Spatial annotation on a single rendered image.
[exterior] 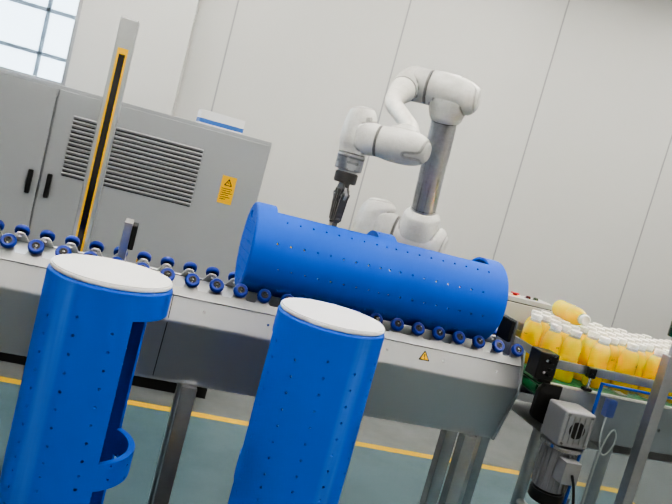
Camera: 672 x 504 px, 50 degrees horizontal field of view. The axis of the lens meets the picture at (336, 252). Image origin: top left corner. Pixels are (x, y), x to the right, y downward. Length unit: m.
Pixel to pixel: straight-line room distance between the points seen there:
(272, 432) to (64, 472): 0.48
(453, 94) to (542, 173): 3.01
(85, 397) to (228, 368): 0.71
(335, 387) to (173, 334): 0.65
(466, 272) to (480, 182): 3.10
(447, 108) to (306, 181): 2.51
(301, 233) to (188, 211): 1.66
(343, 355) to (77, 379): 0.60
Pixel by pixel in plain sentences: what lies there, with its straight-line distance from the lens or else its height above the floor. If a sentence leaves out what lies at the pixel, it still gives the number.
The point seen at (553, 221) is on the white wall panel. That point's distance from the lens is 5.74.
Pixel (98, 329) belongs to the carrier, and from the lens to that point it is 1.62.
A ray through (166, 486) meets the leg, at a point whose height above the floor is 0.30.
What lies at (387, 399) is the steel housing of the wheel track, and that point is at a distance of 2.43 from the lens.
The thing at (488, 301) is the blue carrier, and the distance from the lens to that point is 2.41.
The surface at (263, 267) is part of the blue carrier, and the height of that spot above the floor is 1.05.
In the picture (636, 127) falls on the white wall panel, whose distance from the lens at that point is 6.03.
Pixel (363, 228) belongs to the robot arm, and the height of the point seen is 1.19.
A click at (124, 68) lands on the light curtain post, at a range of 2.56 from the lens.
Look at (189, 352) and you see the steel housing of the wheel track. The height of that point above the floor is 0.74.
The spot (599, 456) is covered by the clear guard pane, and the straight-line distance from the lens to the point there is 2.64.
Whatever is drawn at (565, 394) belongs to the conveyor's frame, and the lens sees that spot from 2.54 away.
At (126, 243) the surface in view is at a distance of 2.23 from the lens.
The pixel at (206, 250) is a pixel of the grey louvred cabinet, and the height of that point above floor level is 0.81.
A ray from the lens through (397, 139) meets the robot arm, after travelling 2.24.
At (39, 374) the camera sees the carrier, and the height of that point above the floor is 0.80.
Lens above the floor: 1.39
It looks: 6 degrees down
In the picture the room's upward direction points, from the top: 15 degrees clockwise
